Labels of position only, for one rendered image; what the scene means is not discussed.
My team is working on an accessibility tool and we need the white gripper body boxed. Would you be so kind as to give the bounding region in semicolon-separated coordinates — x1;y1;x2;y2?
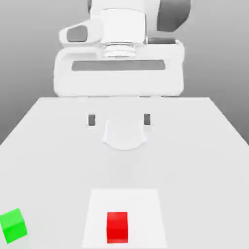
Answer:
53;39;185;98

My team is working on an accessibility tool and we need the small red cube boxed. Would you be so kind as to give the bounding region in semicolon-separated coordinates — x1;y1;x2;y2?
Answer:
106;211;129;244

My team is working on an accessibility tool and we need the small green cube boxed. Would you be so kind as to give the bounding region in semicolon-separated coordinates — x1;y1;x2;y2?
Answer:
0;208;28;245

